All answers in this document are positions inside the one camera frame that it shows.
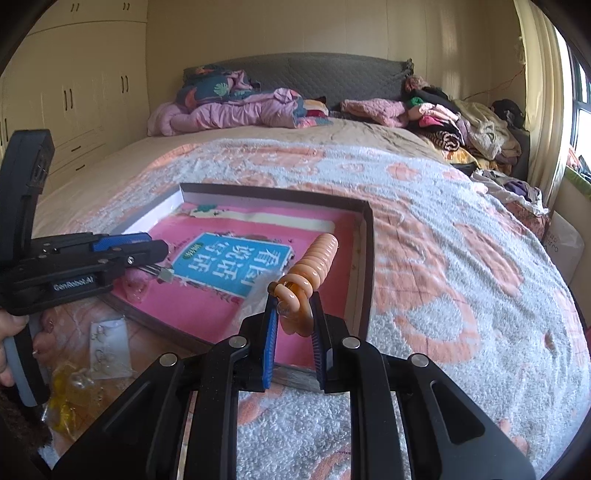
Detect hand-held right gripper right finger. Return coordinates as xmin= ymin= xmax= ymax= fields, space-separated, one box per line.
xmin=308 ymin=293 xmax=541 ymax=480

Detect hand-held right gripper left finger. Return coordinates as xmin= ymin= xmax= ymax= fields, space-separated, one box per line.
xmin=53 ymin=293 xmax=280 ymax=480

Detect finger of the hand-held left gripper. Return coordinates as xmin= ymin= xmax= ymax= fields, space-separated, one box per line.
xmin=34 ymin=240 xmax=169 ymax=278
xmin=30 ymin=232 xmax=154 ymax=254

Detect pink fluffy hair clip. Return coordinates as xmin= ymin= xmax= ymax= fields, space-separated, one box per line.
xmin=121 ymin=265 xmax=174 ymax=302

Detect shallow cardboard box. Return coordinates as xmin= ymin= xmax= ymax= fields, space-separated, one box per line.
xmin=99 ymin=182 xmax=375 ymax=393

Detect orange spiral hair tie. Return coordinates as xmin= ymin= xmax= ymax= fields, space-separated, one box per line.
xmin=269 ymin=233 xmax=340 ymax=337

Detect clear bag of earrings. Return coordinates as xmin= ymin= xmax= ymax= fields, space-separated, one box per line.
xmin=89 ymin=318 xmax=134 ymax=380

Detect yellow hair accessory bag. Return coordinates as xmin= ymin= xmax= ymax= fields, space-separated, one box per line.
xmin=44 ymin=364 xmax=107 ymax=435

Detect person's left hand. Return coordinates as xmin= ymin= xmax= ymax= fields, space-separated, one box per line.
xmin=0 ymin=310 xmax=31 ymax=388

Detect clear plastic sleeve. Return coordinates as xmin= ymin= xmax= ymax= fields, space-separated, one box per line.
xmin=240 ymin=272 xmax=280 ymax=319

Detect pink hair accessory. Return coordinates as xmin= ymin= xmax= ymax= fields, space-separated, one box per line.
xmin=34 ymin=314 xmax=70 ymax=356

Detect pink book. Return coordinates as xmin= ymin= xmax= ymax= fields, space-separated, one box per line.
xmin=113 ymin=203 xmax=358 ymax=370

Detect beige bed sheet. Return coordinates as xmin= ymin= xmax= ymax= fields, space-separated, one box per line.
xmin=32 ymin=115 xmax=444 ymax=241

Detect orange white towel blanket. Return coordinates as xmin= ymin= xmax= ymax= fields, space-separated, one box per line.
xmin=37 ymin=138 xmax=587 ymax=480

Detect cream wardrobe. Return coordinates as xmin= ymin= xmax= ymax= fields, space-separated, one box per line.
xmin=0 ymin=0 xmax=151 ymax=195

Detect pink quilt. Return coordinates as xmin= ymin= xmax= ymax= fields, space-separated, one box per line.
xmin=148 ymin=88 xmax=331 ymax=137

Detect dark floral pillow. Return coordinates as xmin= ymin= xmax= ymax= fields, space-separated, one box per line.
xmin=178 ymin=65 xmax=259 ymax=107

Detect pink fuzzy garment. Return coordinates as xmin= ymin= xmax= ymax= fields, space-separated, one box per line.
xmin=342 ymin=98 xmax=409 ymax=127

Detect grey padded headboard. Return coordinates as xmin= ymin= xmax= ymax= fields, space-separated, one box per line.
xmin=185 ymin=53 xmax=414 ymax=109

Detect white plastic bag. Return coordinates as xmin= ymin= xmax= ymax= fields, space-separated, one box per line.
xmin=542 ymin=210 xmax=585 ymax=287

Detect pile of clothes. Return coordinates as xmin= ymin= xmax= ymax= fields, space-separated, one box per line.
xmin=399 ymin=74 xmax=550 ymax=217

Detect black bag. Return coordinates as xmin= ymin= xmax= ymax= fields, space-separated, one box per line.
xmin=492 ymin=99 xmax=527 ymax=130

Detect cream curtain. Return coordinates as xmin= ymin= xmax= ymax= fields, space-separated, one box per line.
xmin=515 ymin=0 xmax=573 ymax=208

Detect barred window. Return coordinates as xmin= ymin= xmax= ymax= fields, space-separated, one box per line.
xmin=566 ymin=46 xmax=591 ymax=153

